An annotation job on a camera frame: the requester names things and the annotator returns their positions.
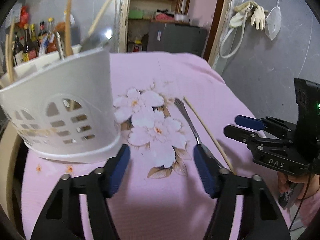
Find white utensil holder basket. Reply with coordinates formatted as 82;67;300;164
1;46;121;163

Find person right hand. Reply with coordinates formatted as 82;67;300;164
277;172;319;200

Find dark grey cabinet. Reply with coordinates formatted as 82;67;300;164
147;22;207;56

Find clear hanging plastic bag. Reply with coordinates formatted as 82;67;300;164
265;0;281;41

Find cream rubber gloves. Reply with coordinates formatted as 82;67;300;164
229;0;268;30

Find red plastic bag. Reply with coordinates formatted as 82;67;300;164
18;5;29;29

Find orange spice bag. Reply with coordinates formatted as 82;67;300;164
47;19;65;53

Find soy sauce bottle red label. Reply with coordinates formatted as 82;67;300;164
23;23;37;62

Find metal fork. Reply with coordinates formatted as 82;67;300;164
174;98;224;168

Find small dark sauce bottle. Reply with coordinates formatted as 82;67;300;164
38;21;49;56

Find wooden door frame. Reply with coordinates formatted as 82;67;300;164
117;0;237;67

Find wooden chopstick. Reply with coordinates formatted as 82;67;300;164
65;0;73;56
183;96;236;175

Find dark wine bottle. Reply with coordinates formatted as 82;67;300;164
13;32;24;66

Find white hose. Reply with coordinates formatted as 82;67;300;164
218;8;251;59

